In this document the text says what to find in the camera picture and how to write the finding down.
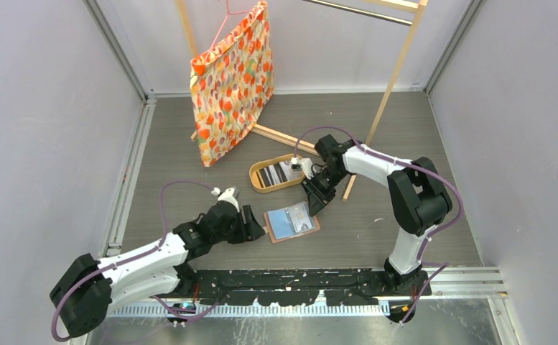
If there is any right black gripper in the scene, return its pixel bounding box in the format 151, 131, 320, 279
301, 167, 347, 217

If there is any silver white credit card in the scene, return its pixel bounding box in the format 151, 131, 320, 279
286, 202, 316, 234

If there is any pink leather card holder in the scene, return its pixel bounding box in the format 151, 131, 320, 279
264, 201, 321, 244

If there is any tan oval card tray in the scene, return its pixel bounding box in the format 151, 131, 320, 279
248, 154, 305, 194

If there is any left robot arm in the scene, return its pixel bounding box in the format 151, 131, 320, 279
50, 201, 266, 341

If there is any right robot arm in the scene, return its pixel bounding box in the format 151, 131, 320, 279
290, 134, 452, 295

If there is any stack of credit cards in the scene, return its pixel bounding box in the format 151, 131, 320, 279
256, 160, 302, 188

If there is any floral orange fabric bag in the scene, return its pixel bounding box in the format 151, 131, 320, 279
190, 1, 274, 167

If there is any wooden clothes rack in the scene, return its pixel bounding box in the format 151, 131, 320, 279
173, 1, 428, 202

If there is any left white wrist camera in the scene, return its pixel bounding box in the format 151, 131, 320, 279
211, 187, 240, 211

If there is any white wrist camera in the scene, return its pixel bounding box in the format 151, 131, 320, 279
211, 187, 240, 211
290, 156, 314, 180

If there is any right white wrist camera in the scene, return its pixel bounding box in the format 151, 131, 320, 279
290, 156, 314, 180

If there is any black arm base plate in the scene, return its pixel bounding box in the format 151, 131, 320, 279
165, 268, 431, 307

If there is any pink wire hanger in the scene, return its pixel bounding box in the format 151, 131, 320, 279
209, 0, 258, 49

